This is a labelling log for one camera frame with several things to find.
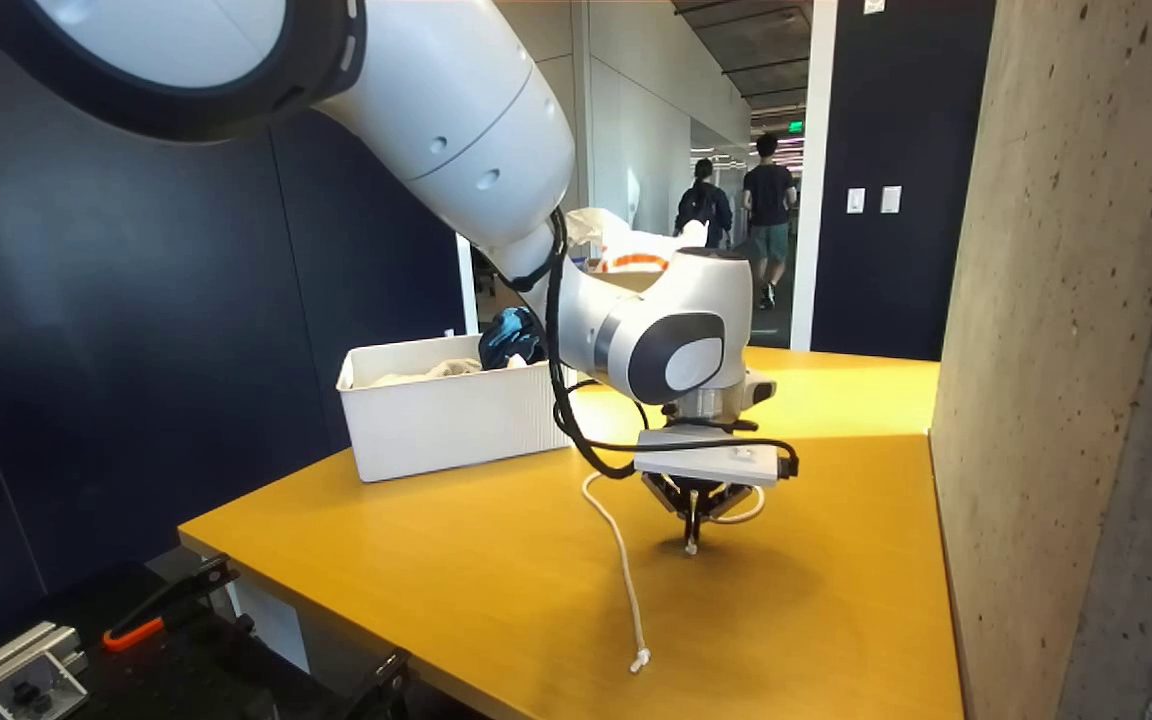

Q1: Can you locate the person in dark jacket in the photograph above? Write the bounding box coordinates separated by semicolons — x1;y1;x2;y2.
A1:
677;161;731;247

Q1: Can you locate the white light switch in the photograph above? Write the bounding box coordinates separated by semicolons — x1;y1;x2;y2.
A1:
880;185;903;217
843;186;868;217

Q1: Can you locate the orange handled clamp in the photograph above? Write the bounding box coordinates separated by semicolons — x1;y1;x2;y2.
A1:
100;567;227;657

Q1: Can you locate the person in black shirt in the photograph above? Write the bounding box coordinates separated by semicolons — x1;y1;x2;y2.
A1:
745;133;795;308

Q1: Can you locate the white rope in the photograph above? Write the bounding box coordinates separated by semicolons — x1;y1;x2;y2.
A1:
581;468;768;677

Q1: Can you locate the cardboard box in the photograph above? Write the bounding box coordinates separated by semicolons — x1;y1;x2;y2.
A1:
574;252;692;296

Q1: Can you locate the dark blue cloth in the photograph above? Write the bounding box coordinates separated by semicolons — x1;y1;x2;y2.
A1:
481;303;542;369

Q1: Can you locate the white plastic bag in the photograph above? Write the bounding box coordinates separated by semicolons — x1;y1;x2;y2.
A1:
563;206;707;271

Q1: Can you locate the beige cloth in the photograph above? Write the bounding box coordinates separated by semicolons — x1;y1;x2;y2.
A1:
368;354;482;389

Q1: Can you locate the white plastic basket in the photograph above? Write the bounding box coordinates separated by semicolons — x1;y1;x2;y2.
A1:
337;337;563;482

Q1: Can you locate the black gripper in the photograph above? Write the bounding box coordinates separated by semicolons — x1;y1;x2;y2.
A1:
643;471;765;560

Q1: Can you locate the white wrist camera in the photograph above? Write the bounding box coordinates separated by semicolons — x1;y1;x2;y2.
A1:
634;426;788;482

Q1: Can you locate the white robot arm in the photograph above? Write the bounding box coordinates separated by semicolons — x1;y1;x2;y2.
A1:
0;0;795;527

